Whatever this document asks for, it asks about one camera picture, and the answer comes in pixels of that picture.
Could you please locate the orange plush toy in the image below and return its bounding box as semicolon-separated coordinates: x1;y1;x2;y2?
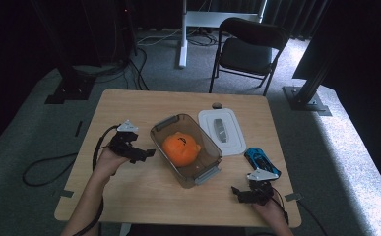
161;131;203;168

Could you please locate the black looped floor cable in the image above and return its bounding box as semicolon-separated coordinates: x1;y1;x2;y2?
22;151;80;188

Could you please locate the white floor cable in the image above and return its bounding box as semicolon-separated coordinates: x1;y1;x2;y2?
136;27;184;47

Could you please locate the dark equipment rack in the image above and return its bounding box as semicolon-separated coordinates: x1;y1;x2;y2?
79;0;139;69

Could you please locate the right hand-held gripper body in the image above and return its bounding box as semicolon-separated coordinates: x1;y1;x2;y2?
243;168;280;207

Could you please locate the dark curtain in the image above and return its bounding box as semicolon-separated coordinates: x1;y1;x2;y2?
135;0;331;41

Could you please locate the black folding chair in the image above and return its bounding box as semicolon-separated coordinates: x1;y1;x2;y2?
208;17;289;97

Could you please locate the black metal stand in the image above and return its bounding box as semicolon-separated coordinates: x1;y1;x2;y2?
30;0;97;105
282;19;356;117

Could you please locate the bundle of black floor cables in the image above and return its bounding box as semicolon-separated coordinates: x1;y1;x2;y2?
73;47;150;91

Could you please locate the clear grey storage box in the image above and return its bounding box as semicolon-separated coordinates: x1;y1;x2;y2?
150;113;224;190

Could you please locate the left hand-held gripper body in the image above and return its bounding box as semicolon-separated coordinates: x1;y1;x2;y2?
107;119;144;159

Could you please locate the hand-held gripper cable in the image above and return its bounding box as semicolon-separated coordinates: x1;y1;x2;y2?
271;186;291;226
73;124;121;236

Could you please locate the black floor tape strip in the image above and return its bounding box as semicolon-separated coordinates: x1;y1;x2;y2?
74;120;84;138

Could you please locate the thin black floor cable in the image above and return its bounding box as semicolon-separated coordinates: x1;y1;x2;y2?
297;200;329;236

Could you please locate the left hand-held gripper cable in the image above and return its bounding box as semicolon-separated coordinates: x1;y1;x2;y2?
73;124;121;236

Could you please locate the person's left hand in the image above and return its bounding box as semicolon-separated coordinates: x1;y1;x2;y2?
92;147;130;180

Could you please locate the person's right hand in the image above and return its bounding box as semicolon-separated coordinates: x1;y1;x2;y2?
251;201;287;225

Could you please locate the white desk frame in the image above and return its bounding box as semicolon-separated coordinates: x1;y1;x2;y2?
178;0;268;69

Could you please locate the blue toy car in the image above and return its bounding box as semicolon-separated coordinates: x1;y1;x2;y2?
243;147;283;178

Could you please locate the white box lid grey handle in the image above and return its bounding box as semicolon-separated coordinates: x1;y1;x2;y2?
197;107;247;157

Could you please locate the right hand-held gripper cable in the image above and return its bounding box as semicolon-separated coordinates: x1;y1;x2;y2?
271;186;291;226

